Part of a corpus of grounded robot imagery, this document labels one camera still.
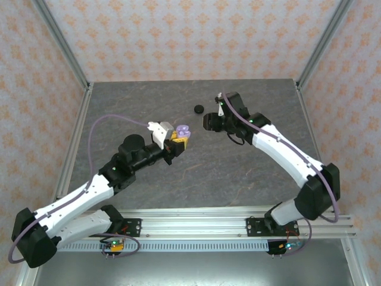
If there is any aluminium table side rail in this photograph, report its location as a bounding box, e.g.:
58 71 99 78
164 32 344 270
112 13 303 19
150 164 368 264
295 83 371 286
14 88 95 286

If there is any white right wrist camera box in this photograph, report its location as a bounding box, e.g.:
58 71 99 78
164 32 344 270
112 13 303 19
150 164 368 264
214 91 224 117

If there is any grey metal base panel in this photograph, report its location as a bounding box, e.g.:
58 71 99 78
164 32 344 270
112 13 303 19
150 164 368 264
32 238 358 286

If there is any white slotted cable duct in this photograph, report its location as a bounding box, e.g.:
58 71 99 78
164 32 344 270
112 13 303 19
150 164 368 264
56 240 270 253

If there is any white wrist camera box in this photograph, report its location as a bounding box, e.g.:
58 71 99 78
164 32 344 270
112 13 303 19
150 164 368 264
148 120 175 150
214 91 224 117

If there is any aluminium frame post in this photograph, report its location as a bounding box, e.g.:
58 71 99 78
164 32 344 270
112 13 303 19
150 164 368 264
30 0 92 92
296 0 357 90

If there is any small controller circuit board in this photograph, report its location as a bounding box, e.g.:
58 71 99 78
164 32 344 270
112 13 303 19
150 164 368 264
276 241 304 253
101 238 126 254

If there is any lavender earbud charging case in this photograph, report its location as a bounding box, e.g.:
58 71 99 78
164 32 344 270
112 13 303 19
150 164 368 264
175 124 192 140

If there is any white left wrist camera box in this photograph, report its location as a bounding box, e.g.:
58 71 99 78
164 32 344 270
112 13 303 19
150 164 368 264
148 120 175 150

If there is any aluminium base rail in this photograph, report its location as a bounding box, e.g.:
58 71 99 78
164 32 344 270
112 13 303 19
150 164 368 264
79 205 358 239

